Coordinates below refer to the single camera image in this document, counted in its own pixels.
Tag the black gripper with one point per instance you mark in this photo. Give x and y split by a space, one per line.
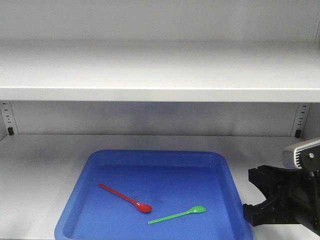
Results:
292 196

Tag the green plastic spoon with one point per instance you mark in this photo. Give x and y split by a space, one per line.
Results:
193 210

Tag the red plastic spoon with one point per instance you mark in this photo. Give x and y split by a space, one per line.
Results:
142 207

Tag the grey upper cabinet shelf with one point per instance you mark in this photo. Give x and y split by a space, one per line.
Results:
47 70

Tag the blue plastic tray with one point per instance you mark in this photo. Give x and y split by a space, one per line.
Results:
170 181

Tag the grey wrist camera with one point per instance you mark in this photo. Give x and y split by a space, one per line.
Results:
303 155

